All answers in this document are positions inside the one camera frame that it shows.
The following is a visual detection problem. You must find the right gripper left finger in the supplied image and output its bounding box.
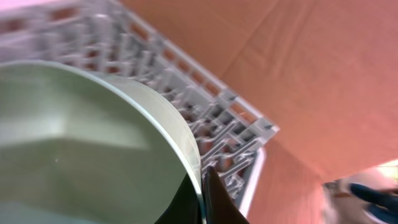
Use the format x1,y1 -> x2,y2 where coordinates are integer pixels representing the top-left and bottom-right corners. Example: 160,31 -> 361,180
155,175 -> 199,224

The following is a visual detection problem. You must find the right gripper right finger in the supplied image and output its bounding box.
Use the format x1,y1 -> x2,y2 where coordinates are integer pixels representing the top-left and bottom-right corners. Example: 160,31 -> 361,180
203,166 -> 249,224

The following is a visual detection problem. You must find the grey dishwasher rack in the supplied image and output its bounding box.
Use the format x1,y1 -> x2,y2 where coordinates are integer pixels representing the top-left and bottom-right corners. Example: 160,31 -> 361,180
1,1 -> 279,215

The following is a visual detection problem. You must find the mint green bowl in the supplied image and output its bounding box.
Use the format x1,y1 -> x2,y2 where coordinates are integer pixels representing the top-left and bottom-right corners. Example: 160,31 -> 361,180
1,61 -> 205,223

